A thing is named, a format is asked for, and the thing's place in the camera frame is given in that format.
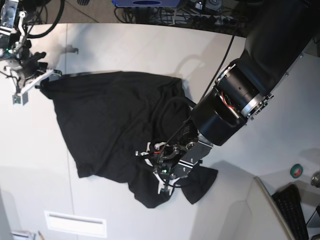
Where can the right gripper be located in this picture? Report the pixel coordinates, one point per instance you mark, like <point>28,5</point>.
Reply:
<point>24,66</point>

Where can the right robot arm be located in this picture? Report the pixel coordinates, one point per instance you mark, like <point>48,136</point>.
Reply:
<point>17,19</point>

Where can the green tape roll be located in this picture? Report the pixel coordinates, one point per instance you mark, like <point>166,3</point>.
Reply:
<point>296,171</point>

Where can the silver metal knob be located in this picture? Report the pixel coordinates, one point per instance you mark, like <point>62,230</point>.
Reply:
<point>315,179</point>

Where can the black t-shirt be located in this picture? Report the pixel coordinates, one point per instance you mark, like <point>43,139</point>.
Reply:
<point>105,117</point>

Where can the white divider panel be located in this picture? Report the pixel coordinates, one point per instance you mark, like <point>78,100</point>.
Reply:
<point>271,225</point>

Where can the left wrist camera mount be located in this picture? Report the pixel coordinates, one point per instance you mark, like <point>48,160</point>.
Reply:
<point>165,189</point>

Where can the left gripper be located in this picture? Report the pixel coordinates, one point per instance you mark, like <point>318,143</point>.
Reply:
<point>177,158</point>

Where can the black keyboard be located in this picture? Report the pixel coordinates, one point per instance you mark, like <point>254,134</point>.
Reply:
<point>288,202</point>

